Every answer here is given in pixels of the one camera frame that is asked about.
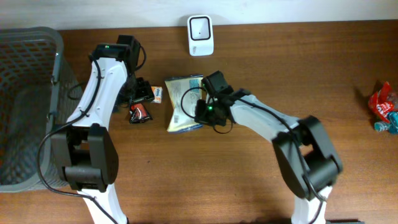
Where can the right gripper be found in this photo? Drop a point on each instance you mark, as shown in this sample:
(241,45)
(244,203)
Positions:
(201,116)

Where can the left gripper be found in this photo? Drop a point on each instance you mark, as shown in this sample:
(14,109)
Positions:
(145,92)

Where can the small orange box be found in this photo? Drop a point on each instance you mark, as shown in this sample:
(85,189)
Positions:
(158,92)

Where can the black red snack packet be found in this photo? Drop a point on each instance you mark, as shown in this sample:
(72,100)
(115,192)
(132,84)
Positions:
(139,114)

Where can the cream blue chips bag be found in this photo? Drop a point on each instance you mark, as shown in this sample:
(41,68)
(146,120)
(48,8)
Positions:
(184,93)

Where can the red snack bag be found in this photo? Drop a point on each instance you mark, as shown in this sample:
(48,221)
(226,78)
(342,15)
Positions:
(383,102)

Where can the blue drink bottle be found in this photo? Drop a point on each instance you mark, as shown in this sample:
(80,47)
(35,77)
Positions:
(391,126)

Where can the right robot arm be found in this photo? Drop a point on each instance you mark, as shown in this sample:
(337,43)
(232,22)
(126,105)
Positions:
(307,158)

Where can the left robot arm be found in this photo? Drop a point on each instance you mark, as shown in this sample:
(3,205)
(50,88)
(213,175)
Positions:
(85,156)

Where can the white barcode scanner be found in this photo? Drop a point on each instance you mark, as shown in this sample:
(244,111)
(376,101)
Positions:
(200,35)

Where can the grey plastic mesh basket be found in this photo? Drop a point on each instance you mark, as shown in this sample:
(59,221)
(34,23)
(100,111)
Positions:
(35,79)

